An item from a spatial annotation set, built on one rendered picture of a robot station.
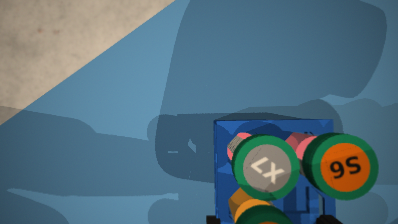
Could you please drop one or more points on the blue bench mat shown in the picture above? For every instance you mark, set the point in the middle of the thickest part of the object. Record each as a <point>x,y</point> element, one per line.
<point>129,137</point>

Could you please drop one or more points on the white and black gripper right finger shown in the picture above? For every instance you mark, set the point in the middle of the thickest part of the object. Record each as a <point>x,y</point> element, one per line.
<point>327,219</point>

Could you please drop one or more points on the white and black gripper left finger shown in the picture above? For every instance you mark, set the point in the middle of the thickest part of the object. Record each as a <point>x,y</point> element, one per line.
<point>212,220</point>

